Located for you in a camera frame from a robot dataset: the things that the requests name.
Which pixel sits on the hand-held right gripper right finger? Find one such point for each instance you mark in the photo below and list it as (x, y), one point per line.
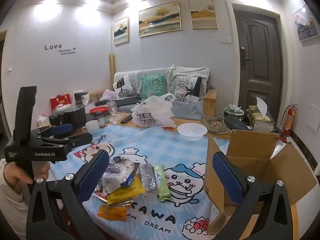
(227, 177)

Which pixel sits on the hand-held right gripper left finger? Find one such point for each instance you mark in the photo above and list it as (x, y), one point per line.
(93, 173)

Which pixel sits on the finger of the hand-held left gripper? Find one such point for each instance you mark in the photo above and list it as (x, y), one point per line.
(62, 128)
(75, 141)

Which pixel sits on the cardboard box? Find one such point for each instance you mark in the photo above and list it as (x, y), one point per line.
(252, 145)

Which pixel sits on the clear snack packet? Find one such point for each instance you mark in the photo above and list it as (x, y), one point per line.
(148, 177)

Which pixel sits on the person's left forearm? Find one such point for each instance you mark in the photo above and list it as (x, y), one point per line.
(11, 205)

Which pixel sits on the person's left hand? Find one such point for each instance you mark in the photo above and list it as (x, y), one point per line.
(17, 176)

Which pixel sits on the small black pot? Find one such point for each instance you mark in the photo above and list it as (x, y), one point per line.
(57, 120)

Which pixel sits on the black pot with glass lid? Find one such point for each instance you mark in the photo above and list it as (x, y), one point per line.
(75, 116)

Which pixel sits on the white purple snack packet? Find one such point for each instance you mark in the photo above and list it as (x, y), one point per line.
(112, 177)

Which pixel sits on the white cup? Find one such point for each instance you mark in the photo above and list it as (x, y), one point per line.
(92, 127)

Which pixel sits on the red gift bag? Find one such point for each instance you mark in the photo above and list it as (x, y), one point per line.
(60, 101)

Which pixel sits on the small glass jar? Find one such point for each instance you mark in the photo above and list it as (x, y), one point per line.
(101, 120)

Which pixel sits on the white crumpled snack wrapper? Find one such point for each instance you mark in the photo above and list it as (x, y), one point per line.
(126, 163)

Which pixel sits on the yellow snack packet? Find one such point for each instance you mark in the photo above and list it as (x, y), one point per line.
(127, 190)

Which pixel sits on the red plate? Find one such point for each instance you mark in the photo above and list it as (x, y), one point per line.
(98, 111)

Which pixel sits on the orange snack packet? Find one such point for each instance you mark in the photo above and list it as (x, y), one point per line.
(112, 213)

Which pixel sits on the wine glass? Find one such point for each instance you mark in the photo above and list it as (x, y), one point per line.
(113, 107)

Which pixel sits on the black bag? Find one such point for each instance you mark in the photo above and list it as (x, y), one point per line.
(236, 123)

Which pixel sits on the black remote control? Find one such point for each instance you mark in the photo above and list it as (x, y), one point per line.
(126, 119)

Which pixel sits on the pink plastic bag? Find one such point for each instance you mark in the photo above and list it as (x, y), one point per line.
(108, 95)

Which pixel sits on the white bowl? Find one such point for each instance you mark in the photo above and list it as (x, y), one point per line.
(191, 131)

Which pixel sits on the black keyboard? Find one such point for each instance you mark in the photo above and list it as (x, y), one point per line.
(122, 101)

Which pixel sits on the green snack packet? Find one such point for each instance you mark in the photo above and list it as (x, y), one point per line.
(162, 182)

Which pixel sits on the green bowl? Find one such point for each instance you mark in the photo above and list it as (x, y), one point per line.
(232, 111)

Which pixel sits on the tissue box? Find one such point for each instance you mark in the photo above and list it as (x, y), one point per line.
(260, 118)

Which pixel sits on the blue printed tablecloth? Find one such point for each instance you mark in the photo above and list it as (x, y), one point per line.
(155, 145)

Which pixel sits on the white pillow with tree print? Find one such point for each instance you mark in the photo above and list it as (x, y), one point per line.
(123, 86)

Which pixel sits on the wooden side cabinet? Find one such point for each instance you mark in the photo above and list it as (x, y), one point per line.
(210, 102)

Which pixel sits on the rolled bamboo mat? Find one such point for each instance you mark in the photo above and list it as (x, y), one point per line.
(112, 67)

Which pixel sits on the grey sofa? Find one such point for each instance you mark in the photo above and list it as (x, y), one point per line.
(185, 110)

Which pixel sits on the white plastic bag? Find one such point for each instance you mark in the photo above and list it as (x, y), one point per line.
(152, 115)

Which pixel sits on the red fire extinguisher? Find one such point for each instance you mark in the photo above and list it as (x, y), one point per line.
(290, 120)

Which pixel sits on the teal patterned pillow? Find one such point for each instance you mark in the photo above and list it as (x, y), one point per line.
(153, 86)

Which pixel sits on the white pillow with bird print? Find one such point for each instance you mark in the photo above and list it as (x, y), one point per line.
(186, 88)

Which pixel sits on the small framed painting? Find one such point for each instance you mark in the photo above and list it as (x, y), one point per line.
(121, 31)

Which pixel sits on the brown door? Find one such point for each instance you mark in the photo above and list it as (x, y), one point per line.
(260, 62)

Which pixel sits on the wide framed tree painting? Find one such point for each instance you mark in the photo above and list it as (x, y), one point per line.
(160, 18)

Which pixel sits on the framed yellow painting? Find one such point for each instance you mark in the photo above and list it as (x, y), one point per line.
(202, 13)

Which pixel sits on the frameless canvas painting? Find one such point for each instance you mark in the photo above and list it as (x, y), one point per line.
(306, 23)

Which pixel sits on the black wall decal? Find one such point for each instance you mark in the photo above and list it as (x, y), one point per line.
(53, 47)

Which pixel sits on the white wall panel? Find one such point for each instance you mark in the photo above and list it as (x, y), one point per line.
(313, 116)

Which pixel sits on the white light switch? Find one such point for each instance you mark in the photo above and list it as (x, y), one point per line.
(225, 40)

